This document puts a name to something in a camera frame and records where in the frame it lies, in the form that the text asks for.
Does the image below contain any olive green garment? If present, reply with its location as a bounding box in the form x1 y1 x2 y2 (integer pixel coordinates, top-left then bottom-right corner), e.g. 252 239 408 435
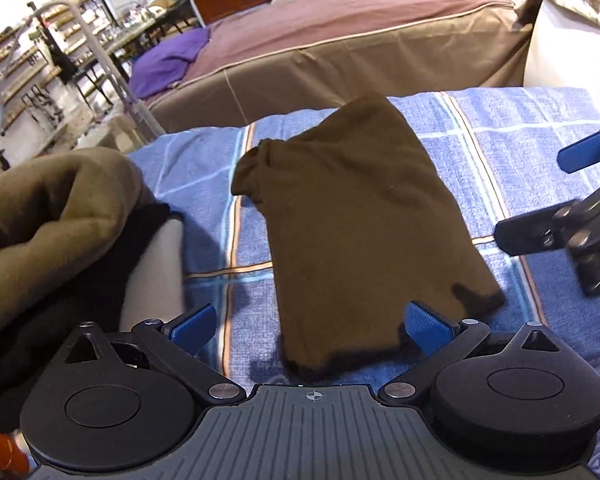
0 148 156 330

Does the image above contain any blue plaid bed sheet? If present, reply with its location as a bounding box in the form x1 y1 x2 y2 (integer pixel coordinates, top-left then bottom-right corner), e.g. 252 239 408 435
126 84 600 480

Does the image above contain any brown and mauve mattress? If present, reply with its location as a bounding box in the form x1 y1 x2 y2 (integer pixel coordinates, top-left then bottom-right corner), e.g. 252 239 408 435
147 0 538 132

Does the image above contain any cluttered metal shelf rack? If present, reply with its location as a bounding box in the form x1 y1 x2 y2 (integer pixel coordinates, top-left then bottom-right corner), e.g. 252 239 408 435
0 0 193 173

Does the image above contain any white crumpled duvet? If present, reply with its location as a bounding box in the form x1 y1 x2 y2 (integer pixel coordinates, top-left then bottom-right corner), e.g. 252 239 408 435
524 0 600 93

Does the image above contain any purple cloth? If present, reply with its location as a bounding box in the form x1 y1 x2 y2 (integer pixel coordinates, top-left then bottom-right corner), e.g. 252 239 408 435
129 28 210 100

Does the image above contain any dark brown long-sleeve shirt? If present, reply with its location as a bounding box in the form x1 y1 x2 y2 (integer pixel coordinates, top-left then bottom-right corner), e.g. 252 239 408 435
232 94 505 380

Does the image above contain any grey and black garment pile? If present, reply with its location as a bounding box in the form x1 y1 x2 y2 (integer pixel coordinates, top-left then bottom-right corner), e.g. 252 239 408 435
0 204 185 432

